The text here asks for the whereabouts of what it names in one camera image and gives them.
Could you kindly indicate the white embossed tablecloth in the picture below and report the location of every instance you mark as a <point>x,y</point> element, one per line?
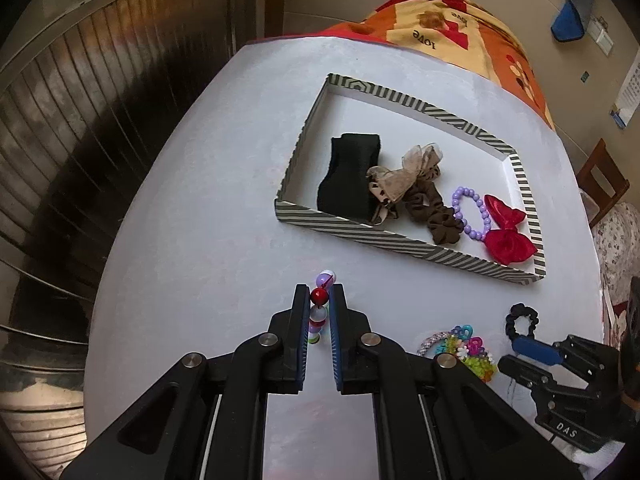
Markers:
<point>200,210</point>

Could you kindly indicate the white wall switch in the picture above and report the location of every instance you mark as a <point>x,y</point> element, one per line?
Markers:
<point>601,35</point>

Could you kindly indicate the wall calendar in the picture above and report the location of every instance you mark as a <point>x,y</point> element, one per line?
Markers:
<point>631,90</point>

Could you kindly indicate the brown wooden chair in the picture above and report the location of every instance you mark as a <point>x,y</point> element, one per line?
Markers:
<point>602,170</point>

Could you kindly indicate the black scrunchie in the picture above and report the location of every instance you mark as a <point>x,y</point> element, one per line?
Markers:
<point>509,322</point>

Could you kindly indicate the grey ribbed round container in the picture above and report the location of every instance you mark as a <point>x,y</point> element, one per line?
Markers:
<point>40,405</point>

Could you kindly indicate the dark wooden slatted door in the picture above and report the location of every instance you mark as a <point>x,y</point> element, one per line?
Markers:
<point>75,110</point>

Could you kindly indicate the orange printed blanket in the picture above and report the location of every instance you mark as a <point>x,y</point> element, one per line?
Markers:
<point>480,55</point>

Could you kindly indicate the brown scrunchie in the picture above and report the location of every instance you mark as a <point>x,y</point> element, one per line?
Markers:
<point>440,225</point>

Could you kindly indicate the floral bedding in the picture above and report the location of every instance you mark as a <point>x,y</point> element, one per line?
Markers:
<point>620,240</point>

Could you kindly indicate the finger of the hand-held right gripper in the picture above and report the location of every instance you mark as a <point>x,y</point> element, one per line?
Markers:
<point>537,349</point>
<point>522,369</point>

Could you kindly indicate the striped rectangular box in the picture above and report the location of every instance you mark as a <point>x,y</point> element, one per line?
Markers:
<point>350,225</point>

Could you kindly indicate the black knit headband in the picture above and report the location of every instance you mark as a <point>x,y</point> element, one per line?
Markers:
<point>345,180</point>

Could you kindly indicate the red satin bow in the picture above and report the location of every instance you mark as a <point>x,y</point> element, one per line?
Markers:
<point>507,245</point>

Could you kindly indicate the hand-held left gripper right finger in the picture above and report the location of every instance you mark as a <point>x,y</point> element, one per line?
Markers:
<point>336,340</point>

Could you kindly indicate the dark red cloth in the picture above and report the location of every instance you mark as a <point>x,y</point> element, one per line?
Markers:
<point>617,317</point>

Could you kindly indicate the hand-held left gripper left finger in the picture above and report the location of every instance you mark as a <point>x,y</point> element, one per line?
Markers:
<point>302,340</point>

